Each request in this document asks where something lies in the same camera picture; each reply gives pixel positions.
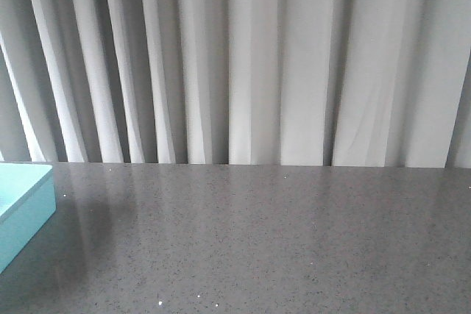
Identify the white pleated curtain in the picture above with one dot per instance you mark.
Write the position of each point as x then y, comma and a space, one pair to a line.
245, 82

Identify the light blue storage box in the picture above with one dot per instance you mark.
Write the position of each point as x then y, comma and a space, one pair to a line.
27, 202

